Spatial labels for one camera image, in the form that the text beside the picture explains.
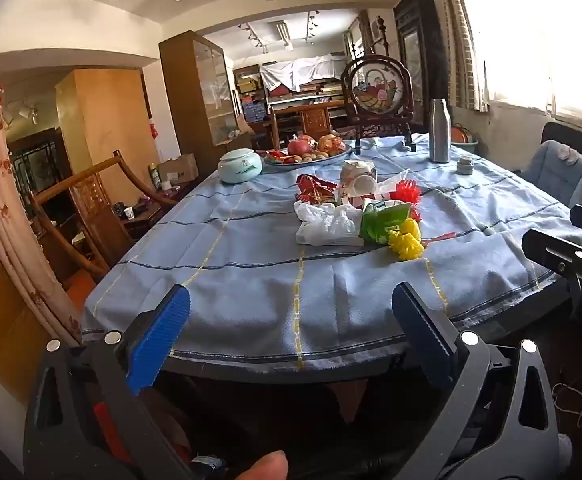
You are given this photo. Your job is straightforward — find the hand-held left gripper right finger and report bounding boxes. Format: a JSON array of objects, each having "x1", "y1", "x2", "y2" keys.
[{"x1": 391, "y1": 281, "x2": 562, "y2": 480}]

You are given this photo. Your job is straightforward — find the light blue chair cushion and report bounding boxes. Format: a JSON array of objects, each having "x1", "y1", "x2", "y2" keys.
[{"x1": 520, "y1": 139, "x2": 582, "y2": 206}]

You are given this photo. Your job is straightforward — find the white sheet over shelves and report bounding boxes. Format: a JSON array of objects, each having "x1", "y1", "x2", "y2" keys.
[{"x1": 260, "y1": 52, "x2": 359, "y2": 92}]

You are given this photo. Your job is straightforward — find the blue fruit plate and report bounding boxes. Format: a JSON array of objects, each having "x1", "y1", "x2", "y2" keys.
[{"x1": 263, "y1": 142, "x2": 354, "y2": 167}]

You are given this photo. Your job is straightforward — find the brown glass door cabinet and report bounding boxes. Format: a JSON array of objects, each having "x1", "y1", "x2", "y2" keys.
[{"x1": 158, "y1": 30, "x2": 236, "y2": 161}]

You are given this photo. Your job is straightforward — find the person's left hand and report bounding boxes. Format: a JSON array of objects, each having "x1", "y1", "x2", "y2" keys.
[{"x1": 233, "y1": 450, "x2": 289, "y2": 480}]

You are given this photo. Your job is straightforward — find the dark carved cabinet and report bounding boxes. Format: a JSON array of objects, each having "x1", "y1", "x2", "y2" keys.
[{"x1": 393, "y1": 0, "x2": 449, "y2": 126}]

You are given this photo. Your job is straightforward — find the striped window curtain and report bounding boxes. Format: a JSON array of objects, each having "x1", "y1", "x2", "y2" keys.
[{"x1": 433, "y1": 0, "x2": 492, "y2": 113}]

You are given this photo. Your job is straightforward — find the green white packet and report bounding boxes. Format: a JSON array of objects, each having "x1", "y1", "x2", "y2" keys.
[{"x1": 360, "y1": 200, "x2": 414, "y2": 245}]

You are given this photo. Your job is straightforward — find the red snack packet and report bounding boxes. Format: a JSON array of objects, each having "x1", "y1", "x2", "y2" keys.
[{"x1": 296, "y1": 174, "x2": 339, "y2": 206}]

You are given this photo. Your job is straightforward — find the pale green lidded ceramic jar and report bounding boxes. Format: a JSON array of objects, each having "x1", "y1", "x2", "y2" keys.
[{"x1": 219, "y1": 147, "x2": 263, "y2": 184}]

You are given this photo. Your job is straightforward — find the wooden armchair with curved rail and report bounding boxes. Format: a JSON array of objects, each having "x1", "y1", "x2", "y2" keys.
[{"x1": 30, "y1": 149, "x2": 179, "y2": 281}]

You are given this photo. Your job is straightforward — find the red plastic flower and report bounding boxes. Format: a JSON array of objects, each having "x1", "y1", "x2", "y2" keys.
[{"x1": 388, "y1": 170, "x2": 424, "y2": 221}]

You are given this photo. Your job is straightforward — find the plastic wrapped orange fruit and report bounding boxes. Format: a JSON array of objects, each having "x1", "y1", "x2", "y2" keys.
[{"x1": 318, "y1": 134, "x2": 348, "y2": 157}]

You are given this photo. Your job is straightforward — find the white plastic bag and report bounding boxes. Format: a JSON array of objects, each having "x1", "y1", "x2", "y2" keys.
[{"x1": 293, "y1": 200, "x2": 364, "y2": 246}]

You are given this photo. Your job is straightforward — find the wooden chair with carved back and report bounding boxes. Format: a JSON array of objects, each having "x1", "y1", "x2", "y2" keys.
[{"x1": 270, "y1": 101, "x2": 348, "y2": 143}]

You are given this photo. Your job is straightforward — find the light wooden wardrobe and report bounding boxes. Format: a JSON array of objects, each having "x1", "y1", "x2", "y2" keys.
[{"x1": 55, "y1": 67, "x2": 159, "y2": 191}]

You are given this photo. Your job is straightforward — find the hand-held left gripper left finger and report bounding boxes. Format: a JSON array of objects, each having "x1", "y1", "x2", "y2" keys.
[{"x1": 23, "y1": 284, "x2": 196, "y2": 480}]

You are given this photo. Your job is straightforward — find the white string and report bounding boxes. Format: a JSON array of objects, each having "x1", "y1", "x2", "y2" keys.
[{"x1": 553, "y1": 382, "x2": 582, "y2": 416}]

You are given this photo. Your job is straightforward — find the yellow plastic toy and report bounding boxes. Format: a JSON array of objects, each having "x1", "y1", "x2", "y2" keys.
[{"x1": 387, "y1": 218, "x2": 424, "y2": 262}]

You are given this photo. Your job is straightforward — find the low dark side table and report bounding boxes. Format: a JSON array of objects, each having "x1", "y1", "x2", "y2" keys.
[{"x1": 113, "y1": 180, "x2": 196, "y2": 241}]

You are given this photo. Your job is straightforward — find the stacked plastic basins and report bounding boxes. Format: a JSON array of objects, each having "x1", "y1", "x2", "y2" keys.
[{"x1": 451, "y1": 125, "x2": 479, "y2": 153}]

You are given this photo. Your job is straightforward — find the floral curtain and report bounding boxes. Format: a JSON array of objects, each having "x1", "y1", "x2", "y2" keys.
[{"x1": 0, "y1": 82, "x2": 84, "y2": 348}]

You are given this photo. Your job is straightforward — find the round embroidered table screen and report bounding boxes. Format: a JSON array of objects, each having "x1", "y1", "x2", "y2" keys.
[{"x1": 341, "y1": 55, "x2": 416, "y2": 153}]

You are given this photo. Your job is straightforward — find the blue checked tablecloth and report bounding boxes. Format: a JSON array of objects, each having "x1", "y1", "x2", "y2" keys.
[{"x1": 80, "y1": 132, "x2": 582, "y2": 368}]

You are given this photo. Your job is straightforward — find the cardboard box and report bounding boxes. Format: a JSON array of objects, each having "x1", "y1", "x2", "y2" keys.
[{"x1": 157, "y1": 153, "x2": 199, "y2": 184}]

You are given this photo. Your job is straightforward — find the shelf with boxes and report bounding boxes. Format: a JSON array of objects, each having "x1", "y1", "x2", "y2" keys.
[{"x1": 233, "y1": 65, "x2": 272, "y2": 123}]

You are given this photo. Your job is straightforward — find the red apple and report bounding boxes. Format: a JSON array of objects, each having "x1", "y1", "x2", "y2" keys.
[{"x1": 287, "y1": 136, "x2": 318, "y2": 157}]

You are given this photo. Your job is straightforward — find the steel thermos bottle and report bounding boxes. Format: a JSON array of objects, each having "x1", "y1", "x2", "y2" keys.
[{"x1": 430, "y1": 98, "x2": 452, "y2": 163}]

